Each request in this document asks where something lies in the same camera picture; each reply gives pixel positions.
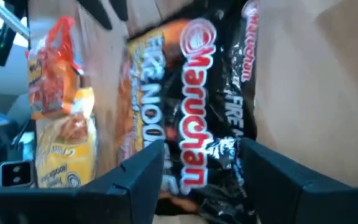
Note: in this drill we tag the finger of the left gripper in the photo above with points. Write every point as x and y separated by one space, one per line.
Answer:
120 9
99 14

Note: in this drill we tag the orange Maruchan noodle pack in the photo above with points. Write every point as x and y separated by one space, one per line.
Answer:
51 81

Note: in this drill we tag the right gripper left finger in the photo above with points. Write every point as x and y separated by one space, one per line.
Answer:
120 202

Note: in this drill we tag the black Maruchan fire noodle pack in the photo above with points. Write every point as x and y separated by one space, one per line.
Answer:
194 109
247 62

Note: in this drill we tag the grey depth camera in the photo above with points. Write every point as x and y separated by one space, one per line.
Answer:
15 174

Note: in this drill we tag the yellow Maruchan ramen pack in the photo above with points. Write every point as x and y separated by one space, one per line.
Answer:
70 155

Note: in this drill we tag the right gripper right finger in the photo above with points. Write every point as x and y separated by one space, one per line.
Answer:
291 202

